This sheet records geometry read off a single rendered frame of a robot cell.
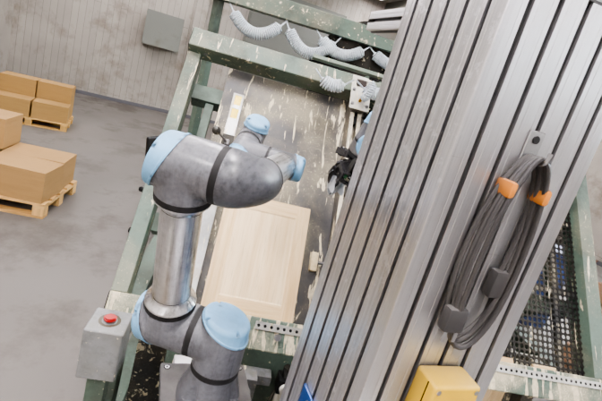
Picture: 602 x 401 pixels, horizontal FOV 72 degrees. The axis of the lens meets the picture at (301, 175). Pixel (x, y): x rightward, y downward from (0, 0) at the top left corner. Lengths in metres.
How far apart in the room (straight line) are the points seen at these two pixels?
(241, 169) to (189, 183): 0.10
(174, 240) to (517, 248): 0.61
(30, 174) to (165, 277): 3.42
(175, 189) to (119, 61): 10.35
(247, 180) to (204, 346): 0.43
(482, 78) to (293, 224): 1.36
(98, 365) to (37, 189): 2.91
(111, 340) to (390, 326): 1.03
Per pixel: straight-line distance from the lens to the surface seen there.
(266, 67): 2.03
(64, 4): 11.26
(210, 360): 1.03
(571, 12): 0.66
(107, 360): 1.55
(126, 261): 1.72
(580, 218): 2.62
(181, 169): 0.77
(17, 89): 7.85
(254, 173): 0.76
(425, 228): 0.60
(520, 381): 2.21
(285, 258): 1.78
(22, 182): 4.34
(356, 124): 2.03
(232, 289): 1.74
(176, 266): 0.92
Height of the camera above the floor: 1.84
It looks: 13 degrees down
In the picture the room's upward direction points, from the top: 16 degrees clockwise
